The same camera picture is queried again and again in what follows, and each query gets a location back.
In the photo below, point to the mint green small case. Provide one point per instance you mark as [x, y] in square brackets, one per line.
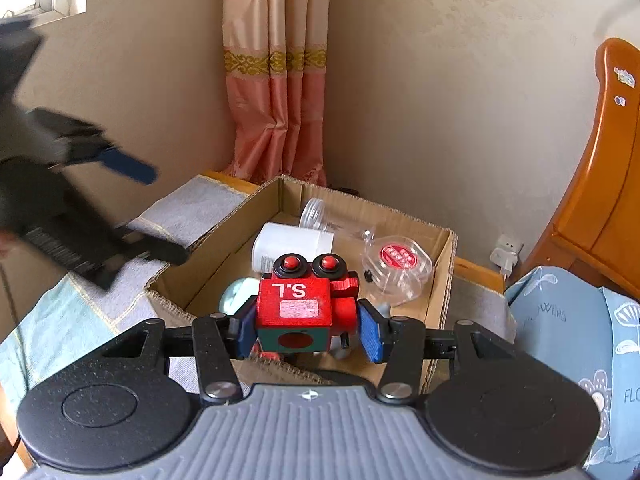
[232, 297]

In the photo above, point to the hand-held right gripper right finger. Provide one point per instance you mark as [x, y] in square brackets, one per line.
[371, 335]

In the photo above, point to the wooden bed headboard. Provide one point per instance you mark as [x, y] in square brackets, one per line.
[600, 185]

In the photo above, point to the white wall plug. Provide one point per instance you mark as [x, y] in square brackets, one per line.
[506, 255]

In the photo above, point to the red wooden robot toy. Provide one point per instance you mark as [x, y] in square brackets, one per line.
[292, 305]

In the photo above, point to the large headboard sticker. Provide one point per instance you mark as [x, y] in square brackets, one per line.
[624, 76]

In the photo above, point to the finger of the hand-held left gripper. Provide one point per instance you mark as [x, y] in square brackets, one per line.
[125, 162]
[160, 251]

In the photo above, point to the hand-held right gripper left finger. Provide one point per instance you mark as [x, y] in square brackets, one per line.
[245, 330]

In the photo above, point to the cardboard box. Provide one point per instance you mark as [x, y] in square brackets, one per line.
[225, 245]

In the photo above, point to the white plastic bottle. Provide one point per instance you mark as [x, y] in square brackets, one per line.
[290, 245]

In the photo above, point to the pink curtain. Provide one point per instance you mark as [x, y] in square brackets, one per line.
[275, 85]

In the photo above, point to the clear plastic jar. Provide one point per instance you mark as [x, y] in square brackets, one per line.
[315, 215]

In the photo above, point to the clear plastic tape box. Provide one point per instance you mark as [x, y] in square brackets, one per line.
[400, 270]

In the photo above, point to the striped table cloth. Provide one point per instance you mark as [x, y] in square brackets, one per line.
[65, 320]

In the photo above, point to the blue flowered bed sheet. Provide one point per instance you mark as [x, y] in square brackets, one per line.
[550, 320]

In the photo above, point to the blue flowered pillow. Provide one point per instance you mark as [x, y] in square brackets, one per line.
[622, 350]

